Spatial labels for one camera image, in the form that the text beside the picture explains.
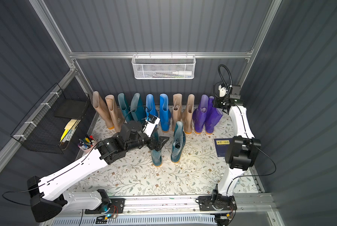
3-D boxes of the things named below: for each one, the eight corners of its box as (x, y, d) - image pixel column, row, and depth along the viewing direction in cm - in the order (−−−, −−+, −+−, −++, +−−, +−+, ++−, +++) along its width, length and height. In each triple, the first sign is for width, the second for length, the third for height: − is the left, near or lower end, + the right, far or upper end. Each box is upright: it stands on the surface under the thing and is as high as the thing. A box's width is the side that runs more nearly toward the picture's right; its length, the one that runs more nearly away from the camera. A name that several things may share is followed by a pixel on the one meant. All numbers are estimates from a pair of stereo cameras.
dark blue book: (217, 157, 93) (218, 155, 92) (213, 139, 102) (214, 138, 100) (236, 157, 93) (237, 155, 92) (231, 139, 102) (232, 138, 100)
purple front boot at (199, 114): (190, 136, 104) (194, 111, 83) (192, 118, 115) (196, 93, 94) (200, 137, 103) (207, 113, 82) (201, 120, 114) (208, 94, 93)
